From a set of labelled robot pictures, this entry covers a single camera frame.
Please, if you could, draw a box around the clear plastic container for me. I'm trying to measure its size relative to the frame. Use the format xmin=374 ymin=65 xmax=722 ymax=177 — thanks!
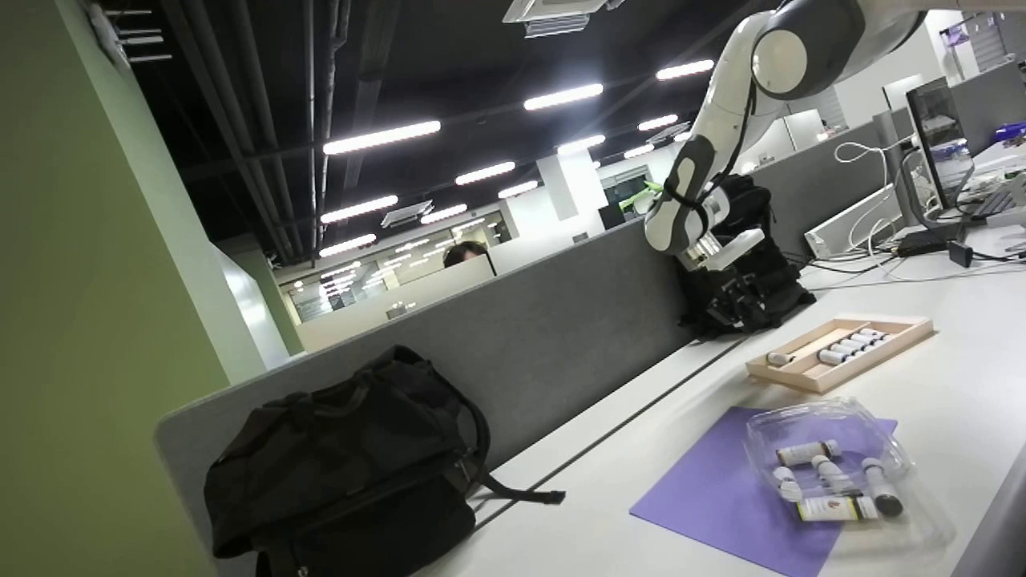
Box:
xmin=742 ymin=397 xmax=956 ymax=559

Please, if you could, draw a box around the white bottle with yellow label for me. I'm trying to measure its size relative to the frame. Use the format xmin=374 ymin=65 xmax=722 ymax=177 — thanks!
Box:
xmin=793 ymin=495 xmax=882 ymax=530

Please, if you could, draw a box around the black desk device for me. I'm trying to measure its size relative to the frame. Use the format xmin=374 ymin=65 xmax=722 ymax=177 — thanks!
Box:
xmin=894 ymin=221 xmax=971 ymax=259

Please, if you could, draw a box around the person's dark-haired head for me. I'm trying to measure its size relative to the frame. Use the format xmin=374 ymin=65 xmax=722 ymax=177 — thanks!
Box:
xmin=439 ymin=242 xmax=496 ymax=272

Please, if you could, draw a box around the slouched black backpack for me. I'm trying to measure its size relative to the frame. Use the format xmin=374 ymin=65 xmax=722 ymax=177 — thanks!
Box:
xmin=203 ymin=344 xmax=567 ymax=577

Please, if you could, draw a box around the purple mat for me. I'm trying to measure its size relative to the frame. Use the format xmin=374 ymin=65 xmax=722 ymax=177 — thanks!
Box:
xmin=628 ymin=404 xmax=901 ymax=577

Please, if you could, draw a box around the white bottle with grey cap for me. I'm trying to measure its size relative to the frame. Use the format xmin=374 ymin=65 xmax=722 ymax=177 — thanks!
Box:
xmin=773 ymin=436 xmax=846 ymax=471

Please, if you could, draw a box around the small white tube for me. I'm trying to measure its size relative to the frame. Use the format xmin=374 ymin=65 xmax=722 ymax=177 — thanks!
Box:
xmin=808 ymin=455 xmax=858 ymax=496

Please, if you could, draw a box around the white bottle with black cap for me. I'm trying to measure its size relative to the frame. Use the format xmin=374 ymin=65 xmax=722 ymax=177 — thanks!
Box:
xmin=856 ymin=455 xmax=906 ymax=522

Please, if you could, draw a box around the small round white bottle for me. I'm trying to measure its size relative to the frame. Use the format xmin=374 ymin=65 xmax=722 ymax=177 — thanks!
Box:
xmin=768 ymin=464 xmax=808 ymax=508

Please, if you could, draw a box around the long ceiling light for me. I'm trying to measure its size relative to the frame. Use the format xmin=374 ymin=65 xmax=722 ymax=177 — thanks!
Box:
xmin=519 ymin=80 xmax=609 ymax=117
xmin=654 ymin=56 xmax=719 ymax=87
xmin=320 ymin=117 xmax=444 ymax=160
xmin=453 ymin=158 xmax=519 ymax=190
xmin=317 ymin=192 xmax=405 ymax=227

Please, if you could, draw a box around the black computer monitor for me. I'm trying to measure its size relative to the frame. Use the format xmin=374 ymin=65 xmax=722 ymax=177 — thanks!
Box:
xmin=903 ymin=58 xmax=1026 ymax=213

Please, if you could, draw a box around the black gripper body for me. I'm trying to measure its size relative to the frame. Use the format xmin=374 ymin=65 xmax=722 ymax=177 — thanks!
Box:
xmin=698 ymin=253 xmax=793 ymax=319

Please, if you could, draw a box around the white keyboard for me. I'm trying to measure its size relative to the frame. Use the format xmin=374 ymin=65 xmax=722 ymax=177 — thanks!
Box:
xmin=802 ymin=179 xmax=906 ymax=262

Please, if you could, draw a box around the grey desk partition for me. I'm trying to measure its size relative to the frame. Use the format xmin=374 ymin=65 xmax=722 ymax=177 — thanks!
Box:
xmin=152 ymin=110 xmax=914 ymax=577

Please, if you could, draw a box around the upright black backpack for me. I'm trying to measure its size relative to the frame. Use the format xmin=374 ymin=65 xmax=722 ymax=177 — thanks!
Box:
xmin=675 ymin=169 xmax=820 ymax=344

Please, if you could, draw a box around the wooden tray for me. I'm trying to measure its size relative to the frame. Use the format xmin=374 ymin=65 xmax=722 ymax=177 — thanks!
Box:
xmin=742 ymin=311 xmax=938 ymax=397

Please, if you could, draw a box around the ceiling air vent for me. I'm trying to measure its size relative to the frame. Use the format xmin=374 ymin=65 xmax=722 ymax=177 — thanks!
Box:
xmin=499 ymin=0 xmax=631 ymax=41

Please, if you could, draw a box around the white cable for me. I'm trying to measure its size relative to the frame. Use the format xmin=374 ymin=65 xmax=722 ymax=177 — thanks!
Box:
xmin=831 ymin=134 xmax=890 ymax=169

